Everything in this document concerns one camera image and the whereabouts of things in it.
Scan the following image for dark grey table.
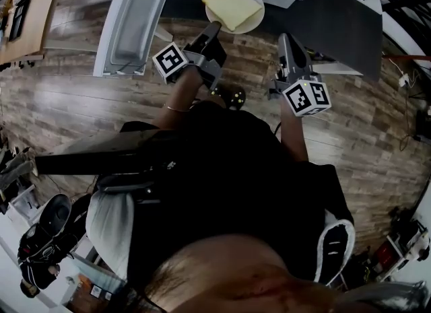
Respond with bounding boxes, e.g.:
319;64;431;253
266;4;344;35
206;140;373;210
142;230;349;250
154;0;385;83

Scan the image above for white microwave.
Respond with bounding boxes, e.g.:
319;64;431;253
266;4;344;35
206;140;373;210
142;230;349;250
93;0;316;77

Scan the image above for grey head mount rim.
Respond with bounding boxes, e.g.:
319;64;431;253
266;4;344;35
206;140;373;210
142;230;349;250
336;279;431;313

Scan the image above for bread slice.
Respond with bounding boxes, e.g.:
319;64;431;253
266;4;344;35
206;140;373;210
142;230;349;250
201;0;264;33

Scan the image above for black picture frame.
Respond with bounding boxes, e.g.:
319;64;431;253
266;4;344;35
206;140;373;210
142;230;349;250
7;0;40;42

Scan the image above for light wooden desk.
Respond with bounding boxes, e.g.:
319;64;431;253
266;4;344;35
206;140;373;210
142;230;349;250
0;0;99;66

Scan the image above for person's face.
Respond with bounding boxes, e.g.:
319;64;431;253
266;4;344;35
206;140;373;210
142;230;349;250
144;233;339;313

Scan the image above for person's left leg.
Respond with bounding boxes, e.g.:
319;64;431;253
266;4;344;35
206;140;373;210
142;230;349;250
201;93;227;108

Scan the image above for wooden coat rack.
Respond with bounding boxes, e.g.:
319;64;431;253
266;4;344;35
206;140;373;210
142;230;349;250
381;53;431;63

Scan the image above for black mounted phone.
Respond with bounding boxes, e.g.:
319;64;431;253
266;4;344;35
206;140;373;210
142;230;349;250
34;129;178;176

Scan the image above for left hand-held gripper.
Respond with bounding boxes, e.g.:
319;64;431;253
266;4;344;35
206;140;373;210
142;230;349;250
152;21;227;91

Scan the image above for person's black and white top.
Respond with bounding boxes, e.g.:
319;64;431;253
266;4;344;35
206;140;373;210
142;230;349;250
86;101;356;286

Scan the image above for black backpack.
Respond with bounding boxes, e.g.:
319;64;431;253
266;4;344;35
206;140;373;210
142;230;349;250
15;193;92;299

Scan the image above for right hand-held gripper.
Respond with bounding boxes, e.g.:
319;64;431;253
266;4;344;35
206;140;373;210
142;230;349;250
267;32;333;117

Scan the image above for person's right forearm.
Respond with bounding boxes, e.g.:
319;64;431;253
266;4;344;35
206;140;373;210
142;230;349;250
278;102;310;164

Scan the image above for person's left forearm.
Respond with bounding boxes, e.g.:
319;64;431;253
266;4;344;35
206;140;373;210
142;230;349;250
157;65;205;131

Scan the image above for red panel box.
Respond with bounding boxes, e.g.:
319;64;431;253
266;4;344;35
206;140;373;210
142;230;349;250
372;240;399;273

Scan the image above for black metal railing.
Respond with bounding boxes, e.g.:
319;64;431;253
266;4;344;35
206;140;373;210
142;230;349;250
375;0;431;57

